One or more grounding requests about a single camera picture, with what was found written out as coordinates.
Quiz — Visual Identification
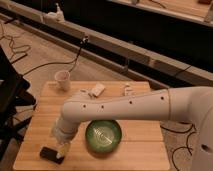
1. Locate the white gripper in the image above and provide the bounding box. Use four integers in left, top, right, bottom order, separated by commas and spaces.
51, 117, 79, 159

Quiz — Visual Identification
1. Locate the black eraser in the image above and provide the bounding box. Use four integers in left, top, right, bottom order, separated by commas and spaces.
39, 147, 64, 164

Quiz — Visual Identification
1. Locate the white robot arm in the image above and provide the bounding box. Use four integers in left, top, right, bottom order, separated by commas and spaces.
52, 86, 213, 171

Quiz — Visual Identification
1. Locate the white sponge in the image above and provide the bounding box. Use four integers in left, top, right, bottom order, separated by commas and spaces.
90, 83, 105, 97

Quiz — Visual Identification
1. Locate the green bowl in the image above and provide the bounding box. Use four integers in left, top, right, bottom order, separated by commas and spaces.
85, 120, 122, 154

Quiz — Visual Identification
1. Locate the white paper cup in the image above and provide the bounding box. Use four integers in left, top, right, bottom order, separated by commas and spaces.
54, 70, 70, 91

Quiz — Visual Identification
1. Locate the black chair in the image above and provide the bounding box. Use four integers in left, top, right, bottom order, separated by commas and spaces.
0, 46, 36, 161

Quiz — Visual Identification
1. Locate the black cable on floor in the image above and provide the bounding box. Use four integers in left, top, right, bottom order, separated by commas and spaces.
21, 35, 90, 77

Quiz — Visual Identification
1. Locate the white object on rail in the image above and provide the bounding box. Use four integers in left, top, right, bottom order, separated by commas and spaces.
45, 3, 65, 22

